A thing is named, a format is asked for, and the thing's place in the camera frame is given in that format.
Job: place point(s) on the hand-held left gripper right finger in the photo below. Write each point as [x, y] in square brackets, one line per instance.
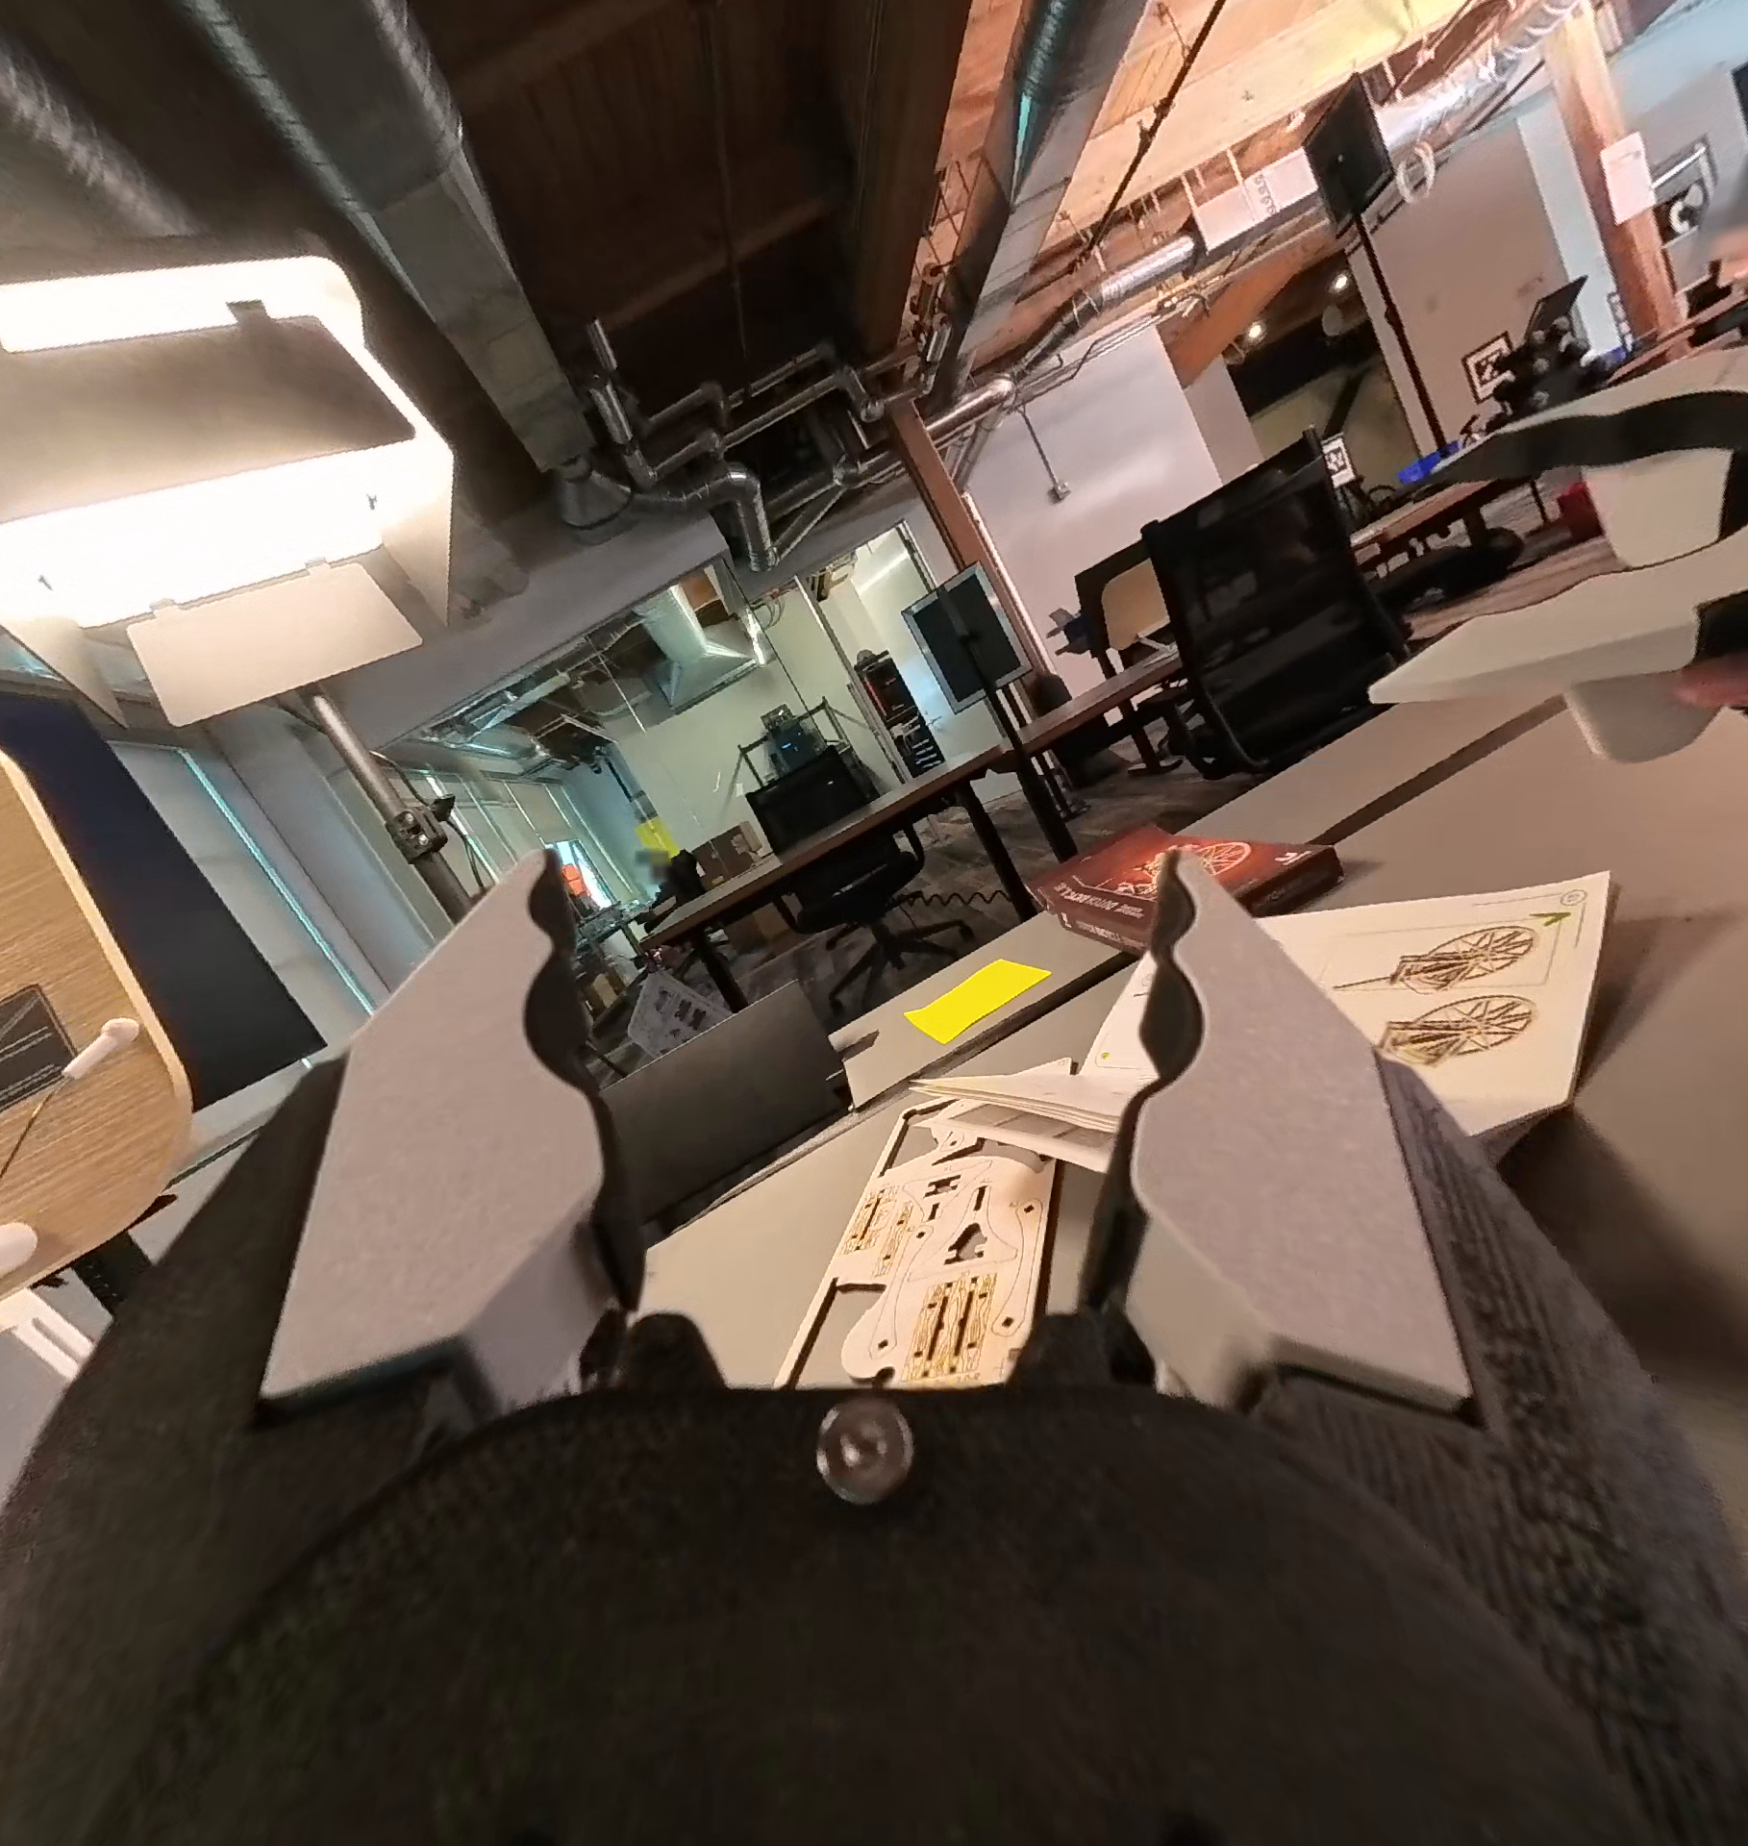
[1278, 1183]

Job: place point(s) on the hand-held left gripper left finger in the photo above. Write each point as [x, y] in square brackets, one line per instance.
[442, 1155]

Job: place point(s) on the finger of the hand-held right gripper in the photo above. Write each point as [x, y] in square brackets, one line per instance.
[1661, 498]
[1538, 650]

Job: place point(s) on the white instruction booklet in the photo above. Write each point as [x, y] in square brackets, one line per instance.
[1467, 982]

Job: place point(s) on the wooden laser-cut parts sheet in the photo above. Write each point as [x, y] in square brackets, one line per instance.
[874, 1298]

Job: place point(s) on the red-brown model kit box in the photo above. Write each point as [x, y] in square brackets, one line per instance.
[1278, 866]

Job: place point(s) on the black mesh office chair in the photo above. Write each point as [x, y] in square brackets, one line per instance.
[1278, 606]

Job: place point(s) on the printed paper sign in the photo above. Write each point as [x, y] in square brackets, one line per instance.
[679, 1010]

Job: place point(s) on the metal light stand pole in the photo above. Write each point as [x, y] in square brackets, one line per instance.
[413, 831]

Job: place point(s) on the yellow sticky note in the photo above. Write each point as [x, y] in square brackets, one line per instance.
[975, 1000]

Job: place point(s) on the black speaker on stand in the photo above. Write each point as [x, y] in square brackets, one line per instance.
[1347, 144]

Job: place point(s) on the wooden board on white stand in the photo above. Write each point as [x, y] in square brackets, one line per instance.
[39, 894]

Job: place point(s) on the long brown office table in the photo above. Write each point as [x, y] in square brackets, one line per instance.
[816, 845]

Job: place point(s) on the silver exhaust hood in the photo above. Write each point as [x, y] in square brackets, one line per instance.
[701, 658]

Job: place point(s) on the dark screen on stand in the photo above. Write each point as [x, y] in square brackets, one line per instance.
[969, 636]

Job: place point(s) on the white studio light panel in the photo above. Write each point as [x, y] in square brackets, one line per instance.
[240, 391]

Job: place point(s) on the silver ventilation duct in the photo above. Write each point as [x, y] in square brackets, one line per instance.
[385, 188]

